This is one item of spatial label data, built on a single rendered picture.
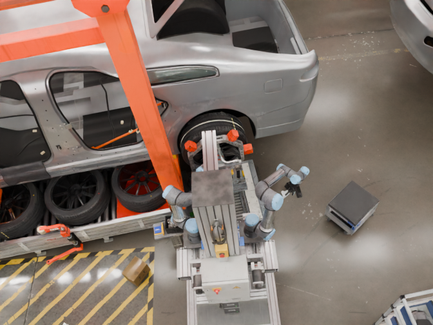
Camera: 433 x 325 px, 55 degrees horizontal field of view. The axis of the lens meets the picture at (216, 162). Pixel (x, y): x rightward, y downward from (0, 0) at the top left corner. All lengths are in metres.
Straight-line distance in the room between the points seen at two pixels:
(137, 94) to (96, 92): 2.00
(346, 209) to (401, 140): 1.44
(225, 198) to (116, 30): 1.14
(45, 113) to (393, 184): 3.70
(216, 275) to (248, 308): 1.04
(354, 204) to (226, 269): 1.81
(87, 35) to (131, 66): 0.31
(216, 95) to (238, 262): 1.46
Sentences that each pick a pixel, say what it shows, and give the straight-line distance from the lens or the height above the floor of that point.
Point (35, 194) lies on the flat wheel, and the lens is 4.83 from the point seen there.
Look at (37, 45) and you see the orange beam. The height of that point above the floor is 2.68.
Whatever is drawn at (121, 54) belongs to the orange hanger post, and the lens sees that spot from 2.61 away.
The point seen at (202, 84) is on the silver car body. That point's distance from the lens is 3.58.
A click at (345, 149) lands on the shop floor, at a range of 5.22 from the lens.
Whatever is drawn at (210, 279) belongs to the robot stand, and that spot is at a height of 1.23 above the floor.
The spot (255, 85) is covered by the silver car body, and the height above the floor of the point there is 1.52.
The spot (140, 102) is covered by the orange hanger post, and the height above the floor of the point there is 2.11.
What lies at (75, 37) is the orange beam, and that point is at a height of 2.69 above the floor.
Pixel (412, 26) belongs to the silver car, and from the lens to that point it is 5.12.
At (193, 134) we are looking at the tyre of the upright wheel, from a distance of 3.89.
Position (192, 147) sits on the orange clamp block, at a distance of 3.84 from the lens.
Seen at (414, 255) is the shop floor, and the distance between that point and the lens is 4.74.
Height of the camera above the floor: 4.16
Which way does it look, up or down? 56 degrees down
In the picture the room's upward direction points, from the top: 9 degrees counter-clockwise
